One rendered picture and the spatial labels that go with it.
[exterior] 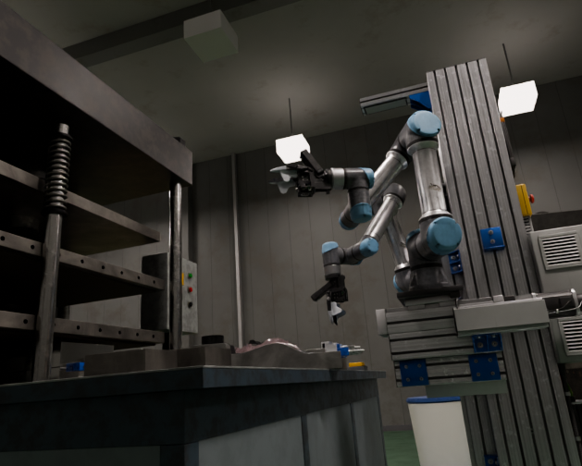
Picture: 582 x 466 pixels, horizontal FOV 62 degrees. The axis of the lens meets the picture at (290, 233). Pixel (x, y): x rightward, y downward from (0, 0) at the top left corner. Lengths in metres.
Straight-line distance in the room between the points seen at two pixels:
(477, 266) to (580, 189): 6.79
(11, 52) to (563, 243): 1.98
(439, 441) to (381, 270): 4.72
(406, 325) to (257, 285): 7.13
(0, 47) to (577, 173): 8.06
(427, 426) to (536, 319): 2.38
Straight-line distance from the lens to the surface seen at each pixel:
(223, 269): 9.13
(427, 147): 1.82
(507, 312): 1.64
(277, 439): 1.32
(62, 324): 1.89
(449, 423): 3.89
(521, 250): 2.01
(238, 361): 1.67
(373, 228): 2.17
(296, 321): 8.44
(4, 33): 1.90
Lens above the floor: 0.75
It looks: 18 degrees up
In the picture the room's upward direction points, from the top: 4 degrees counter-clockwise
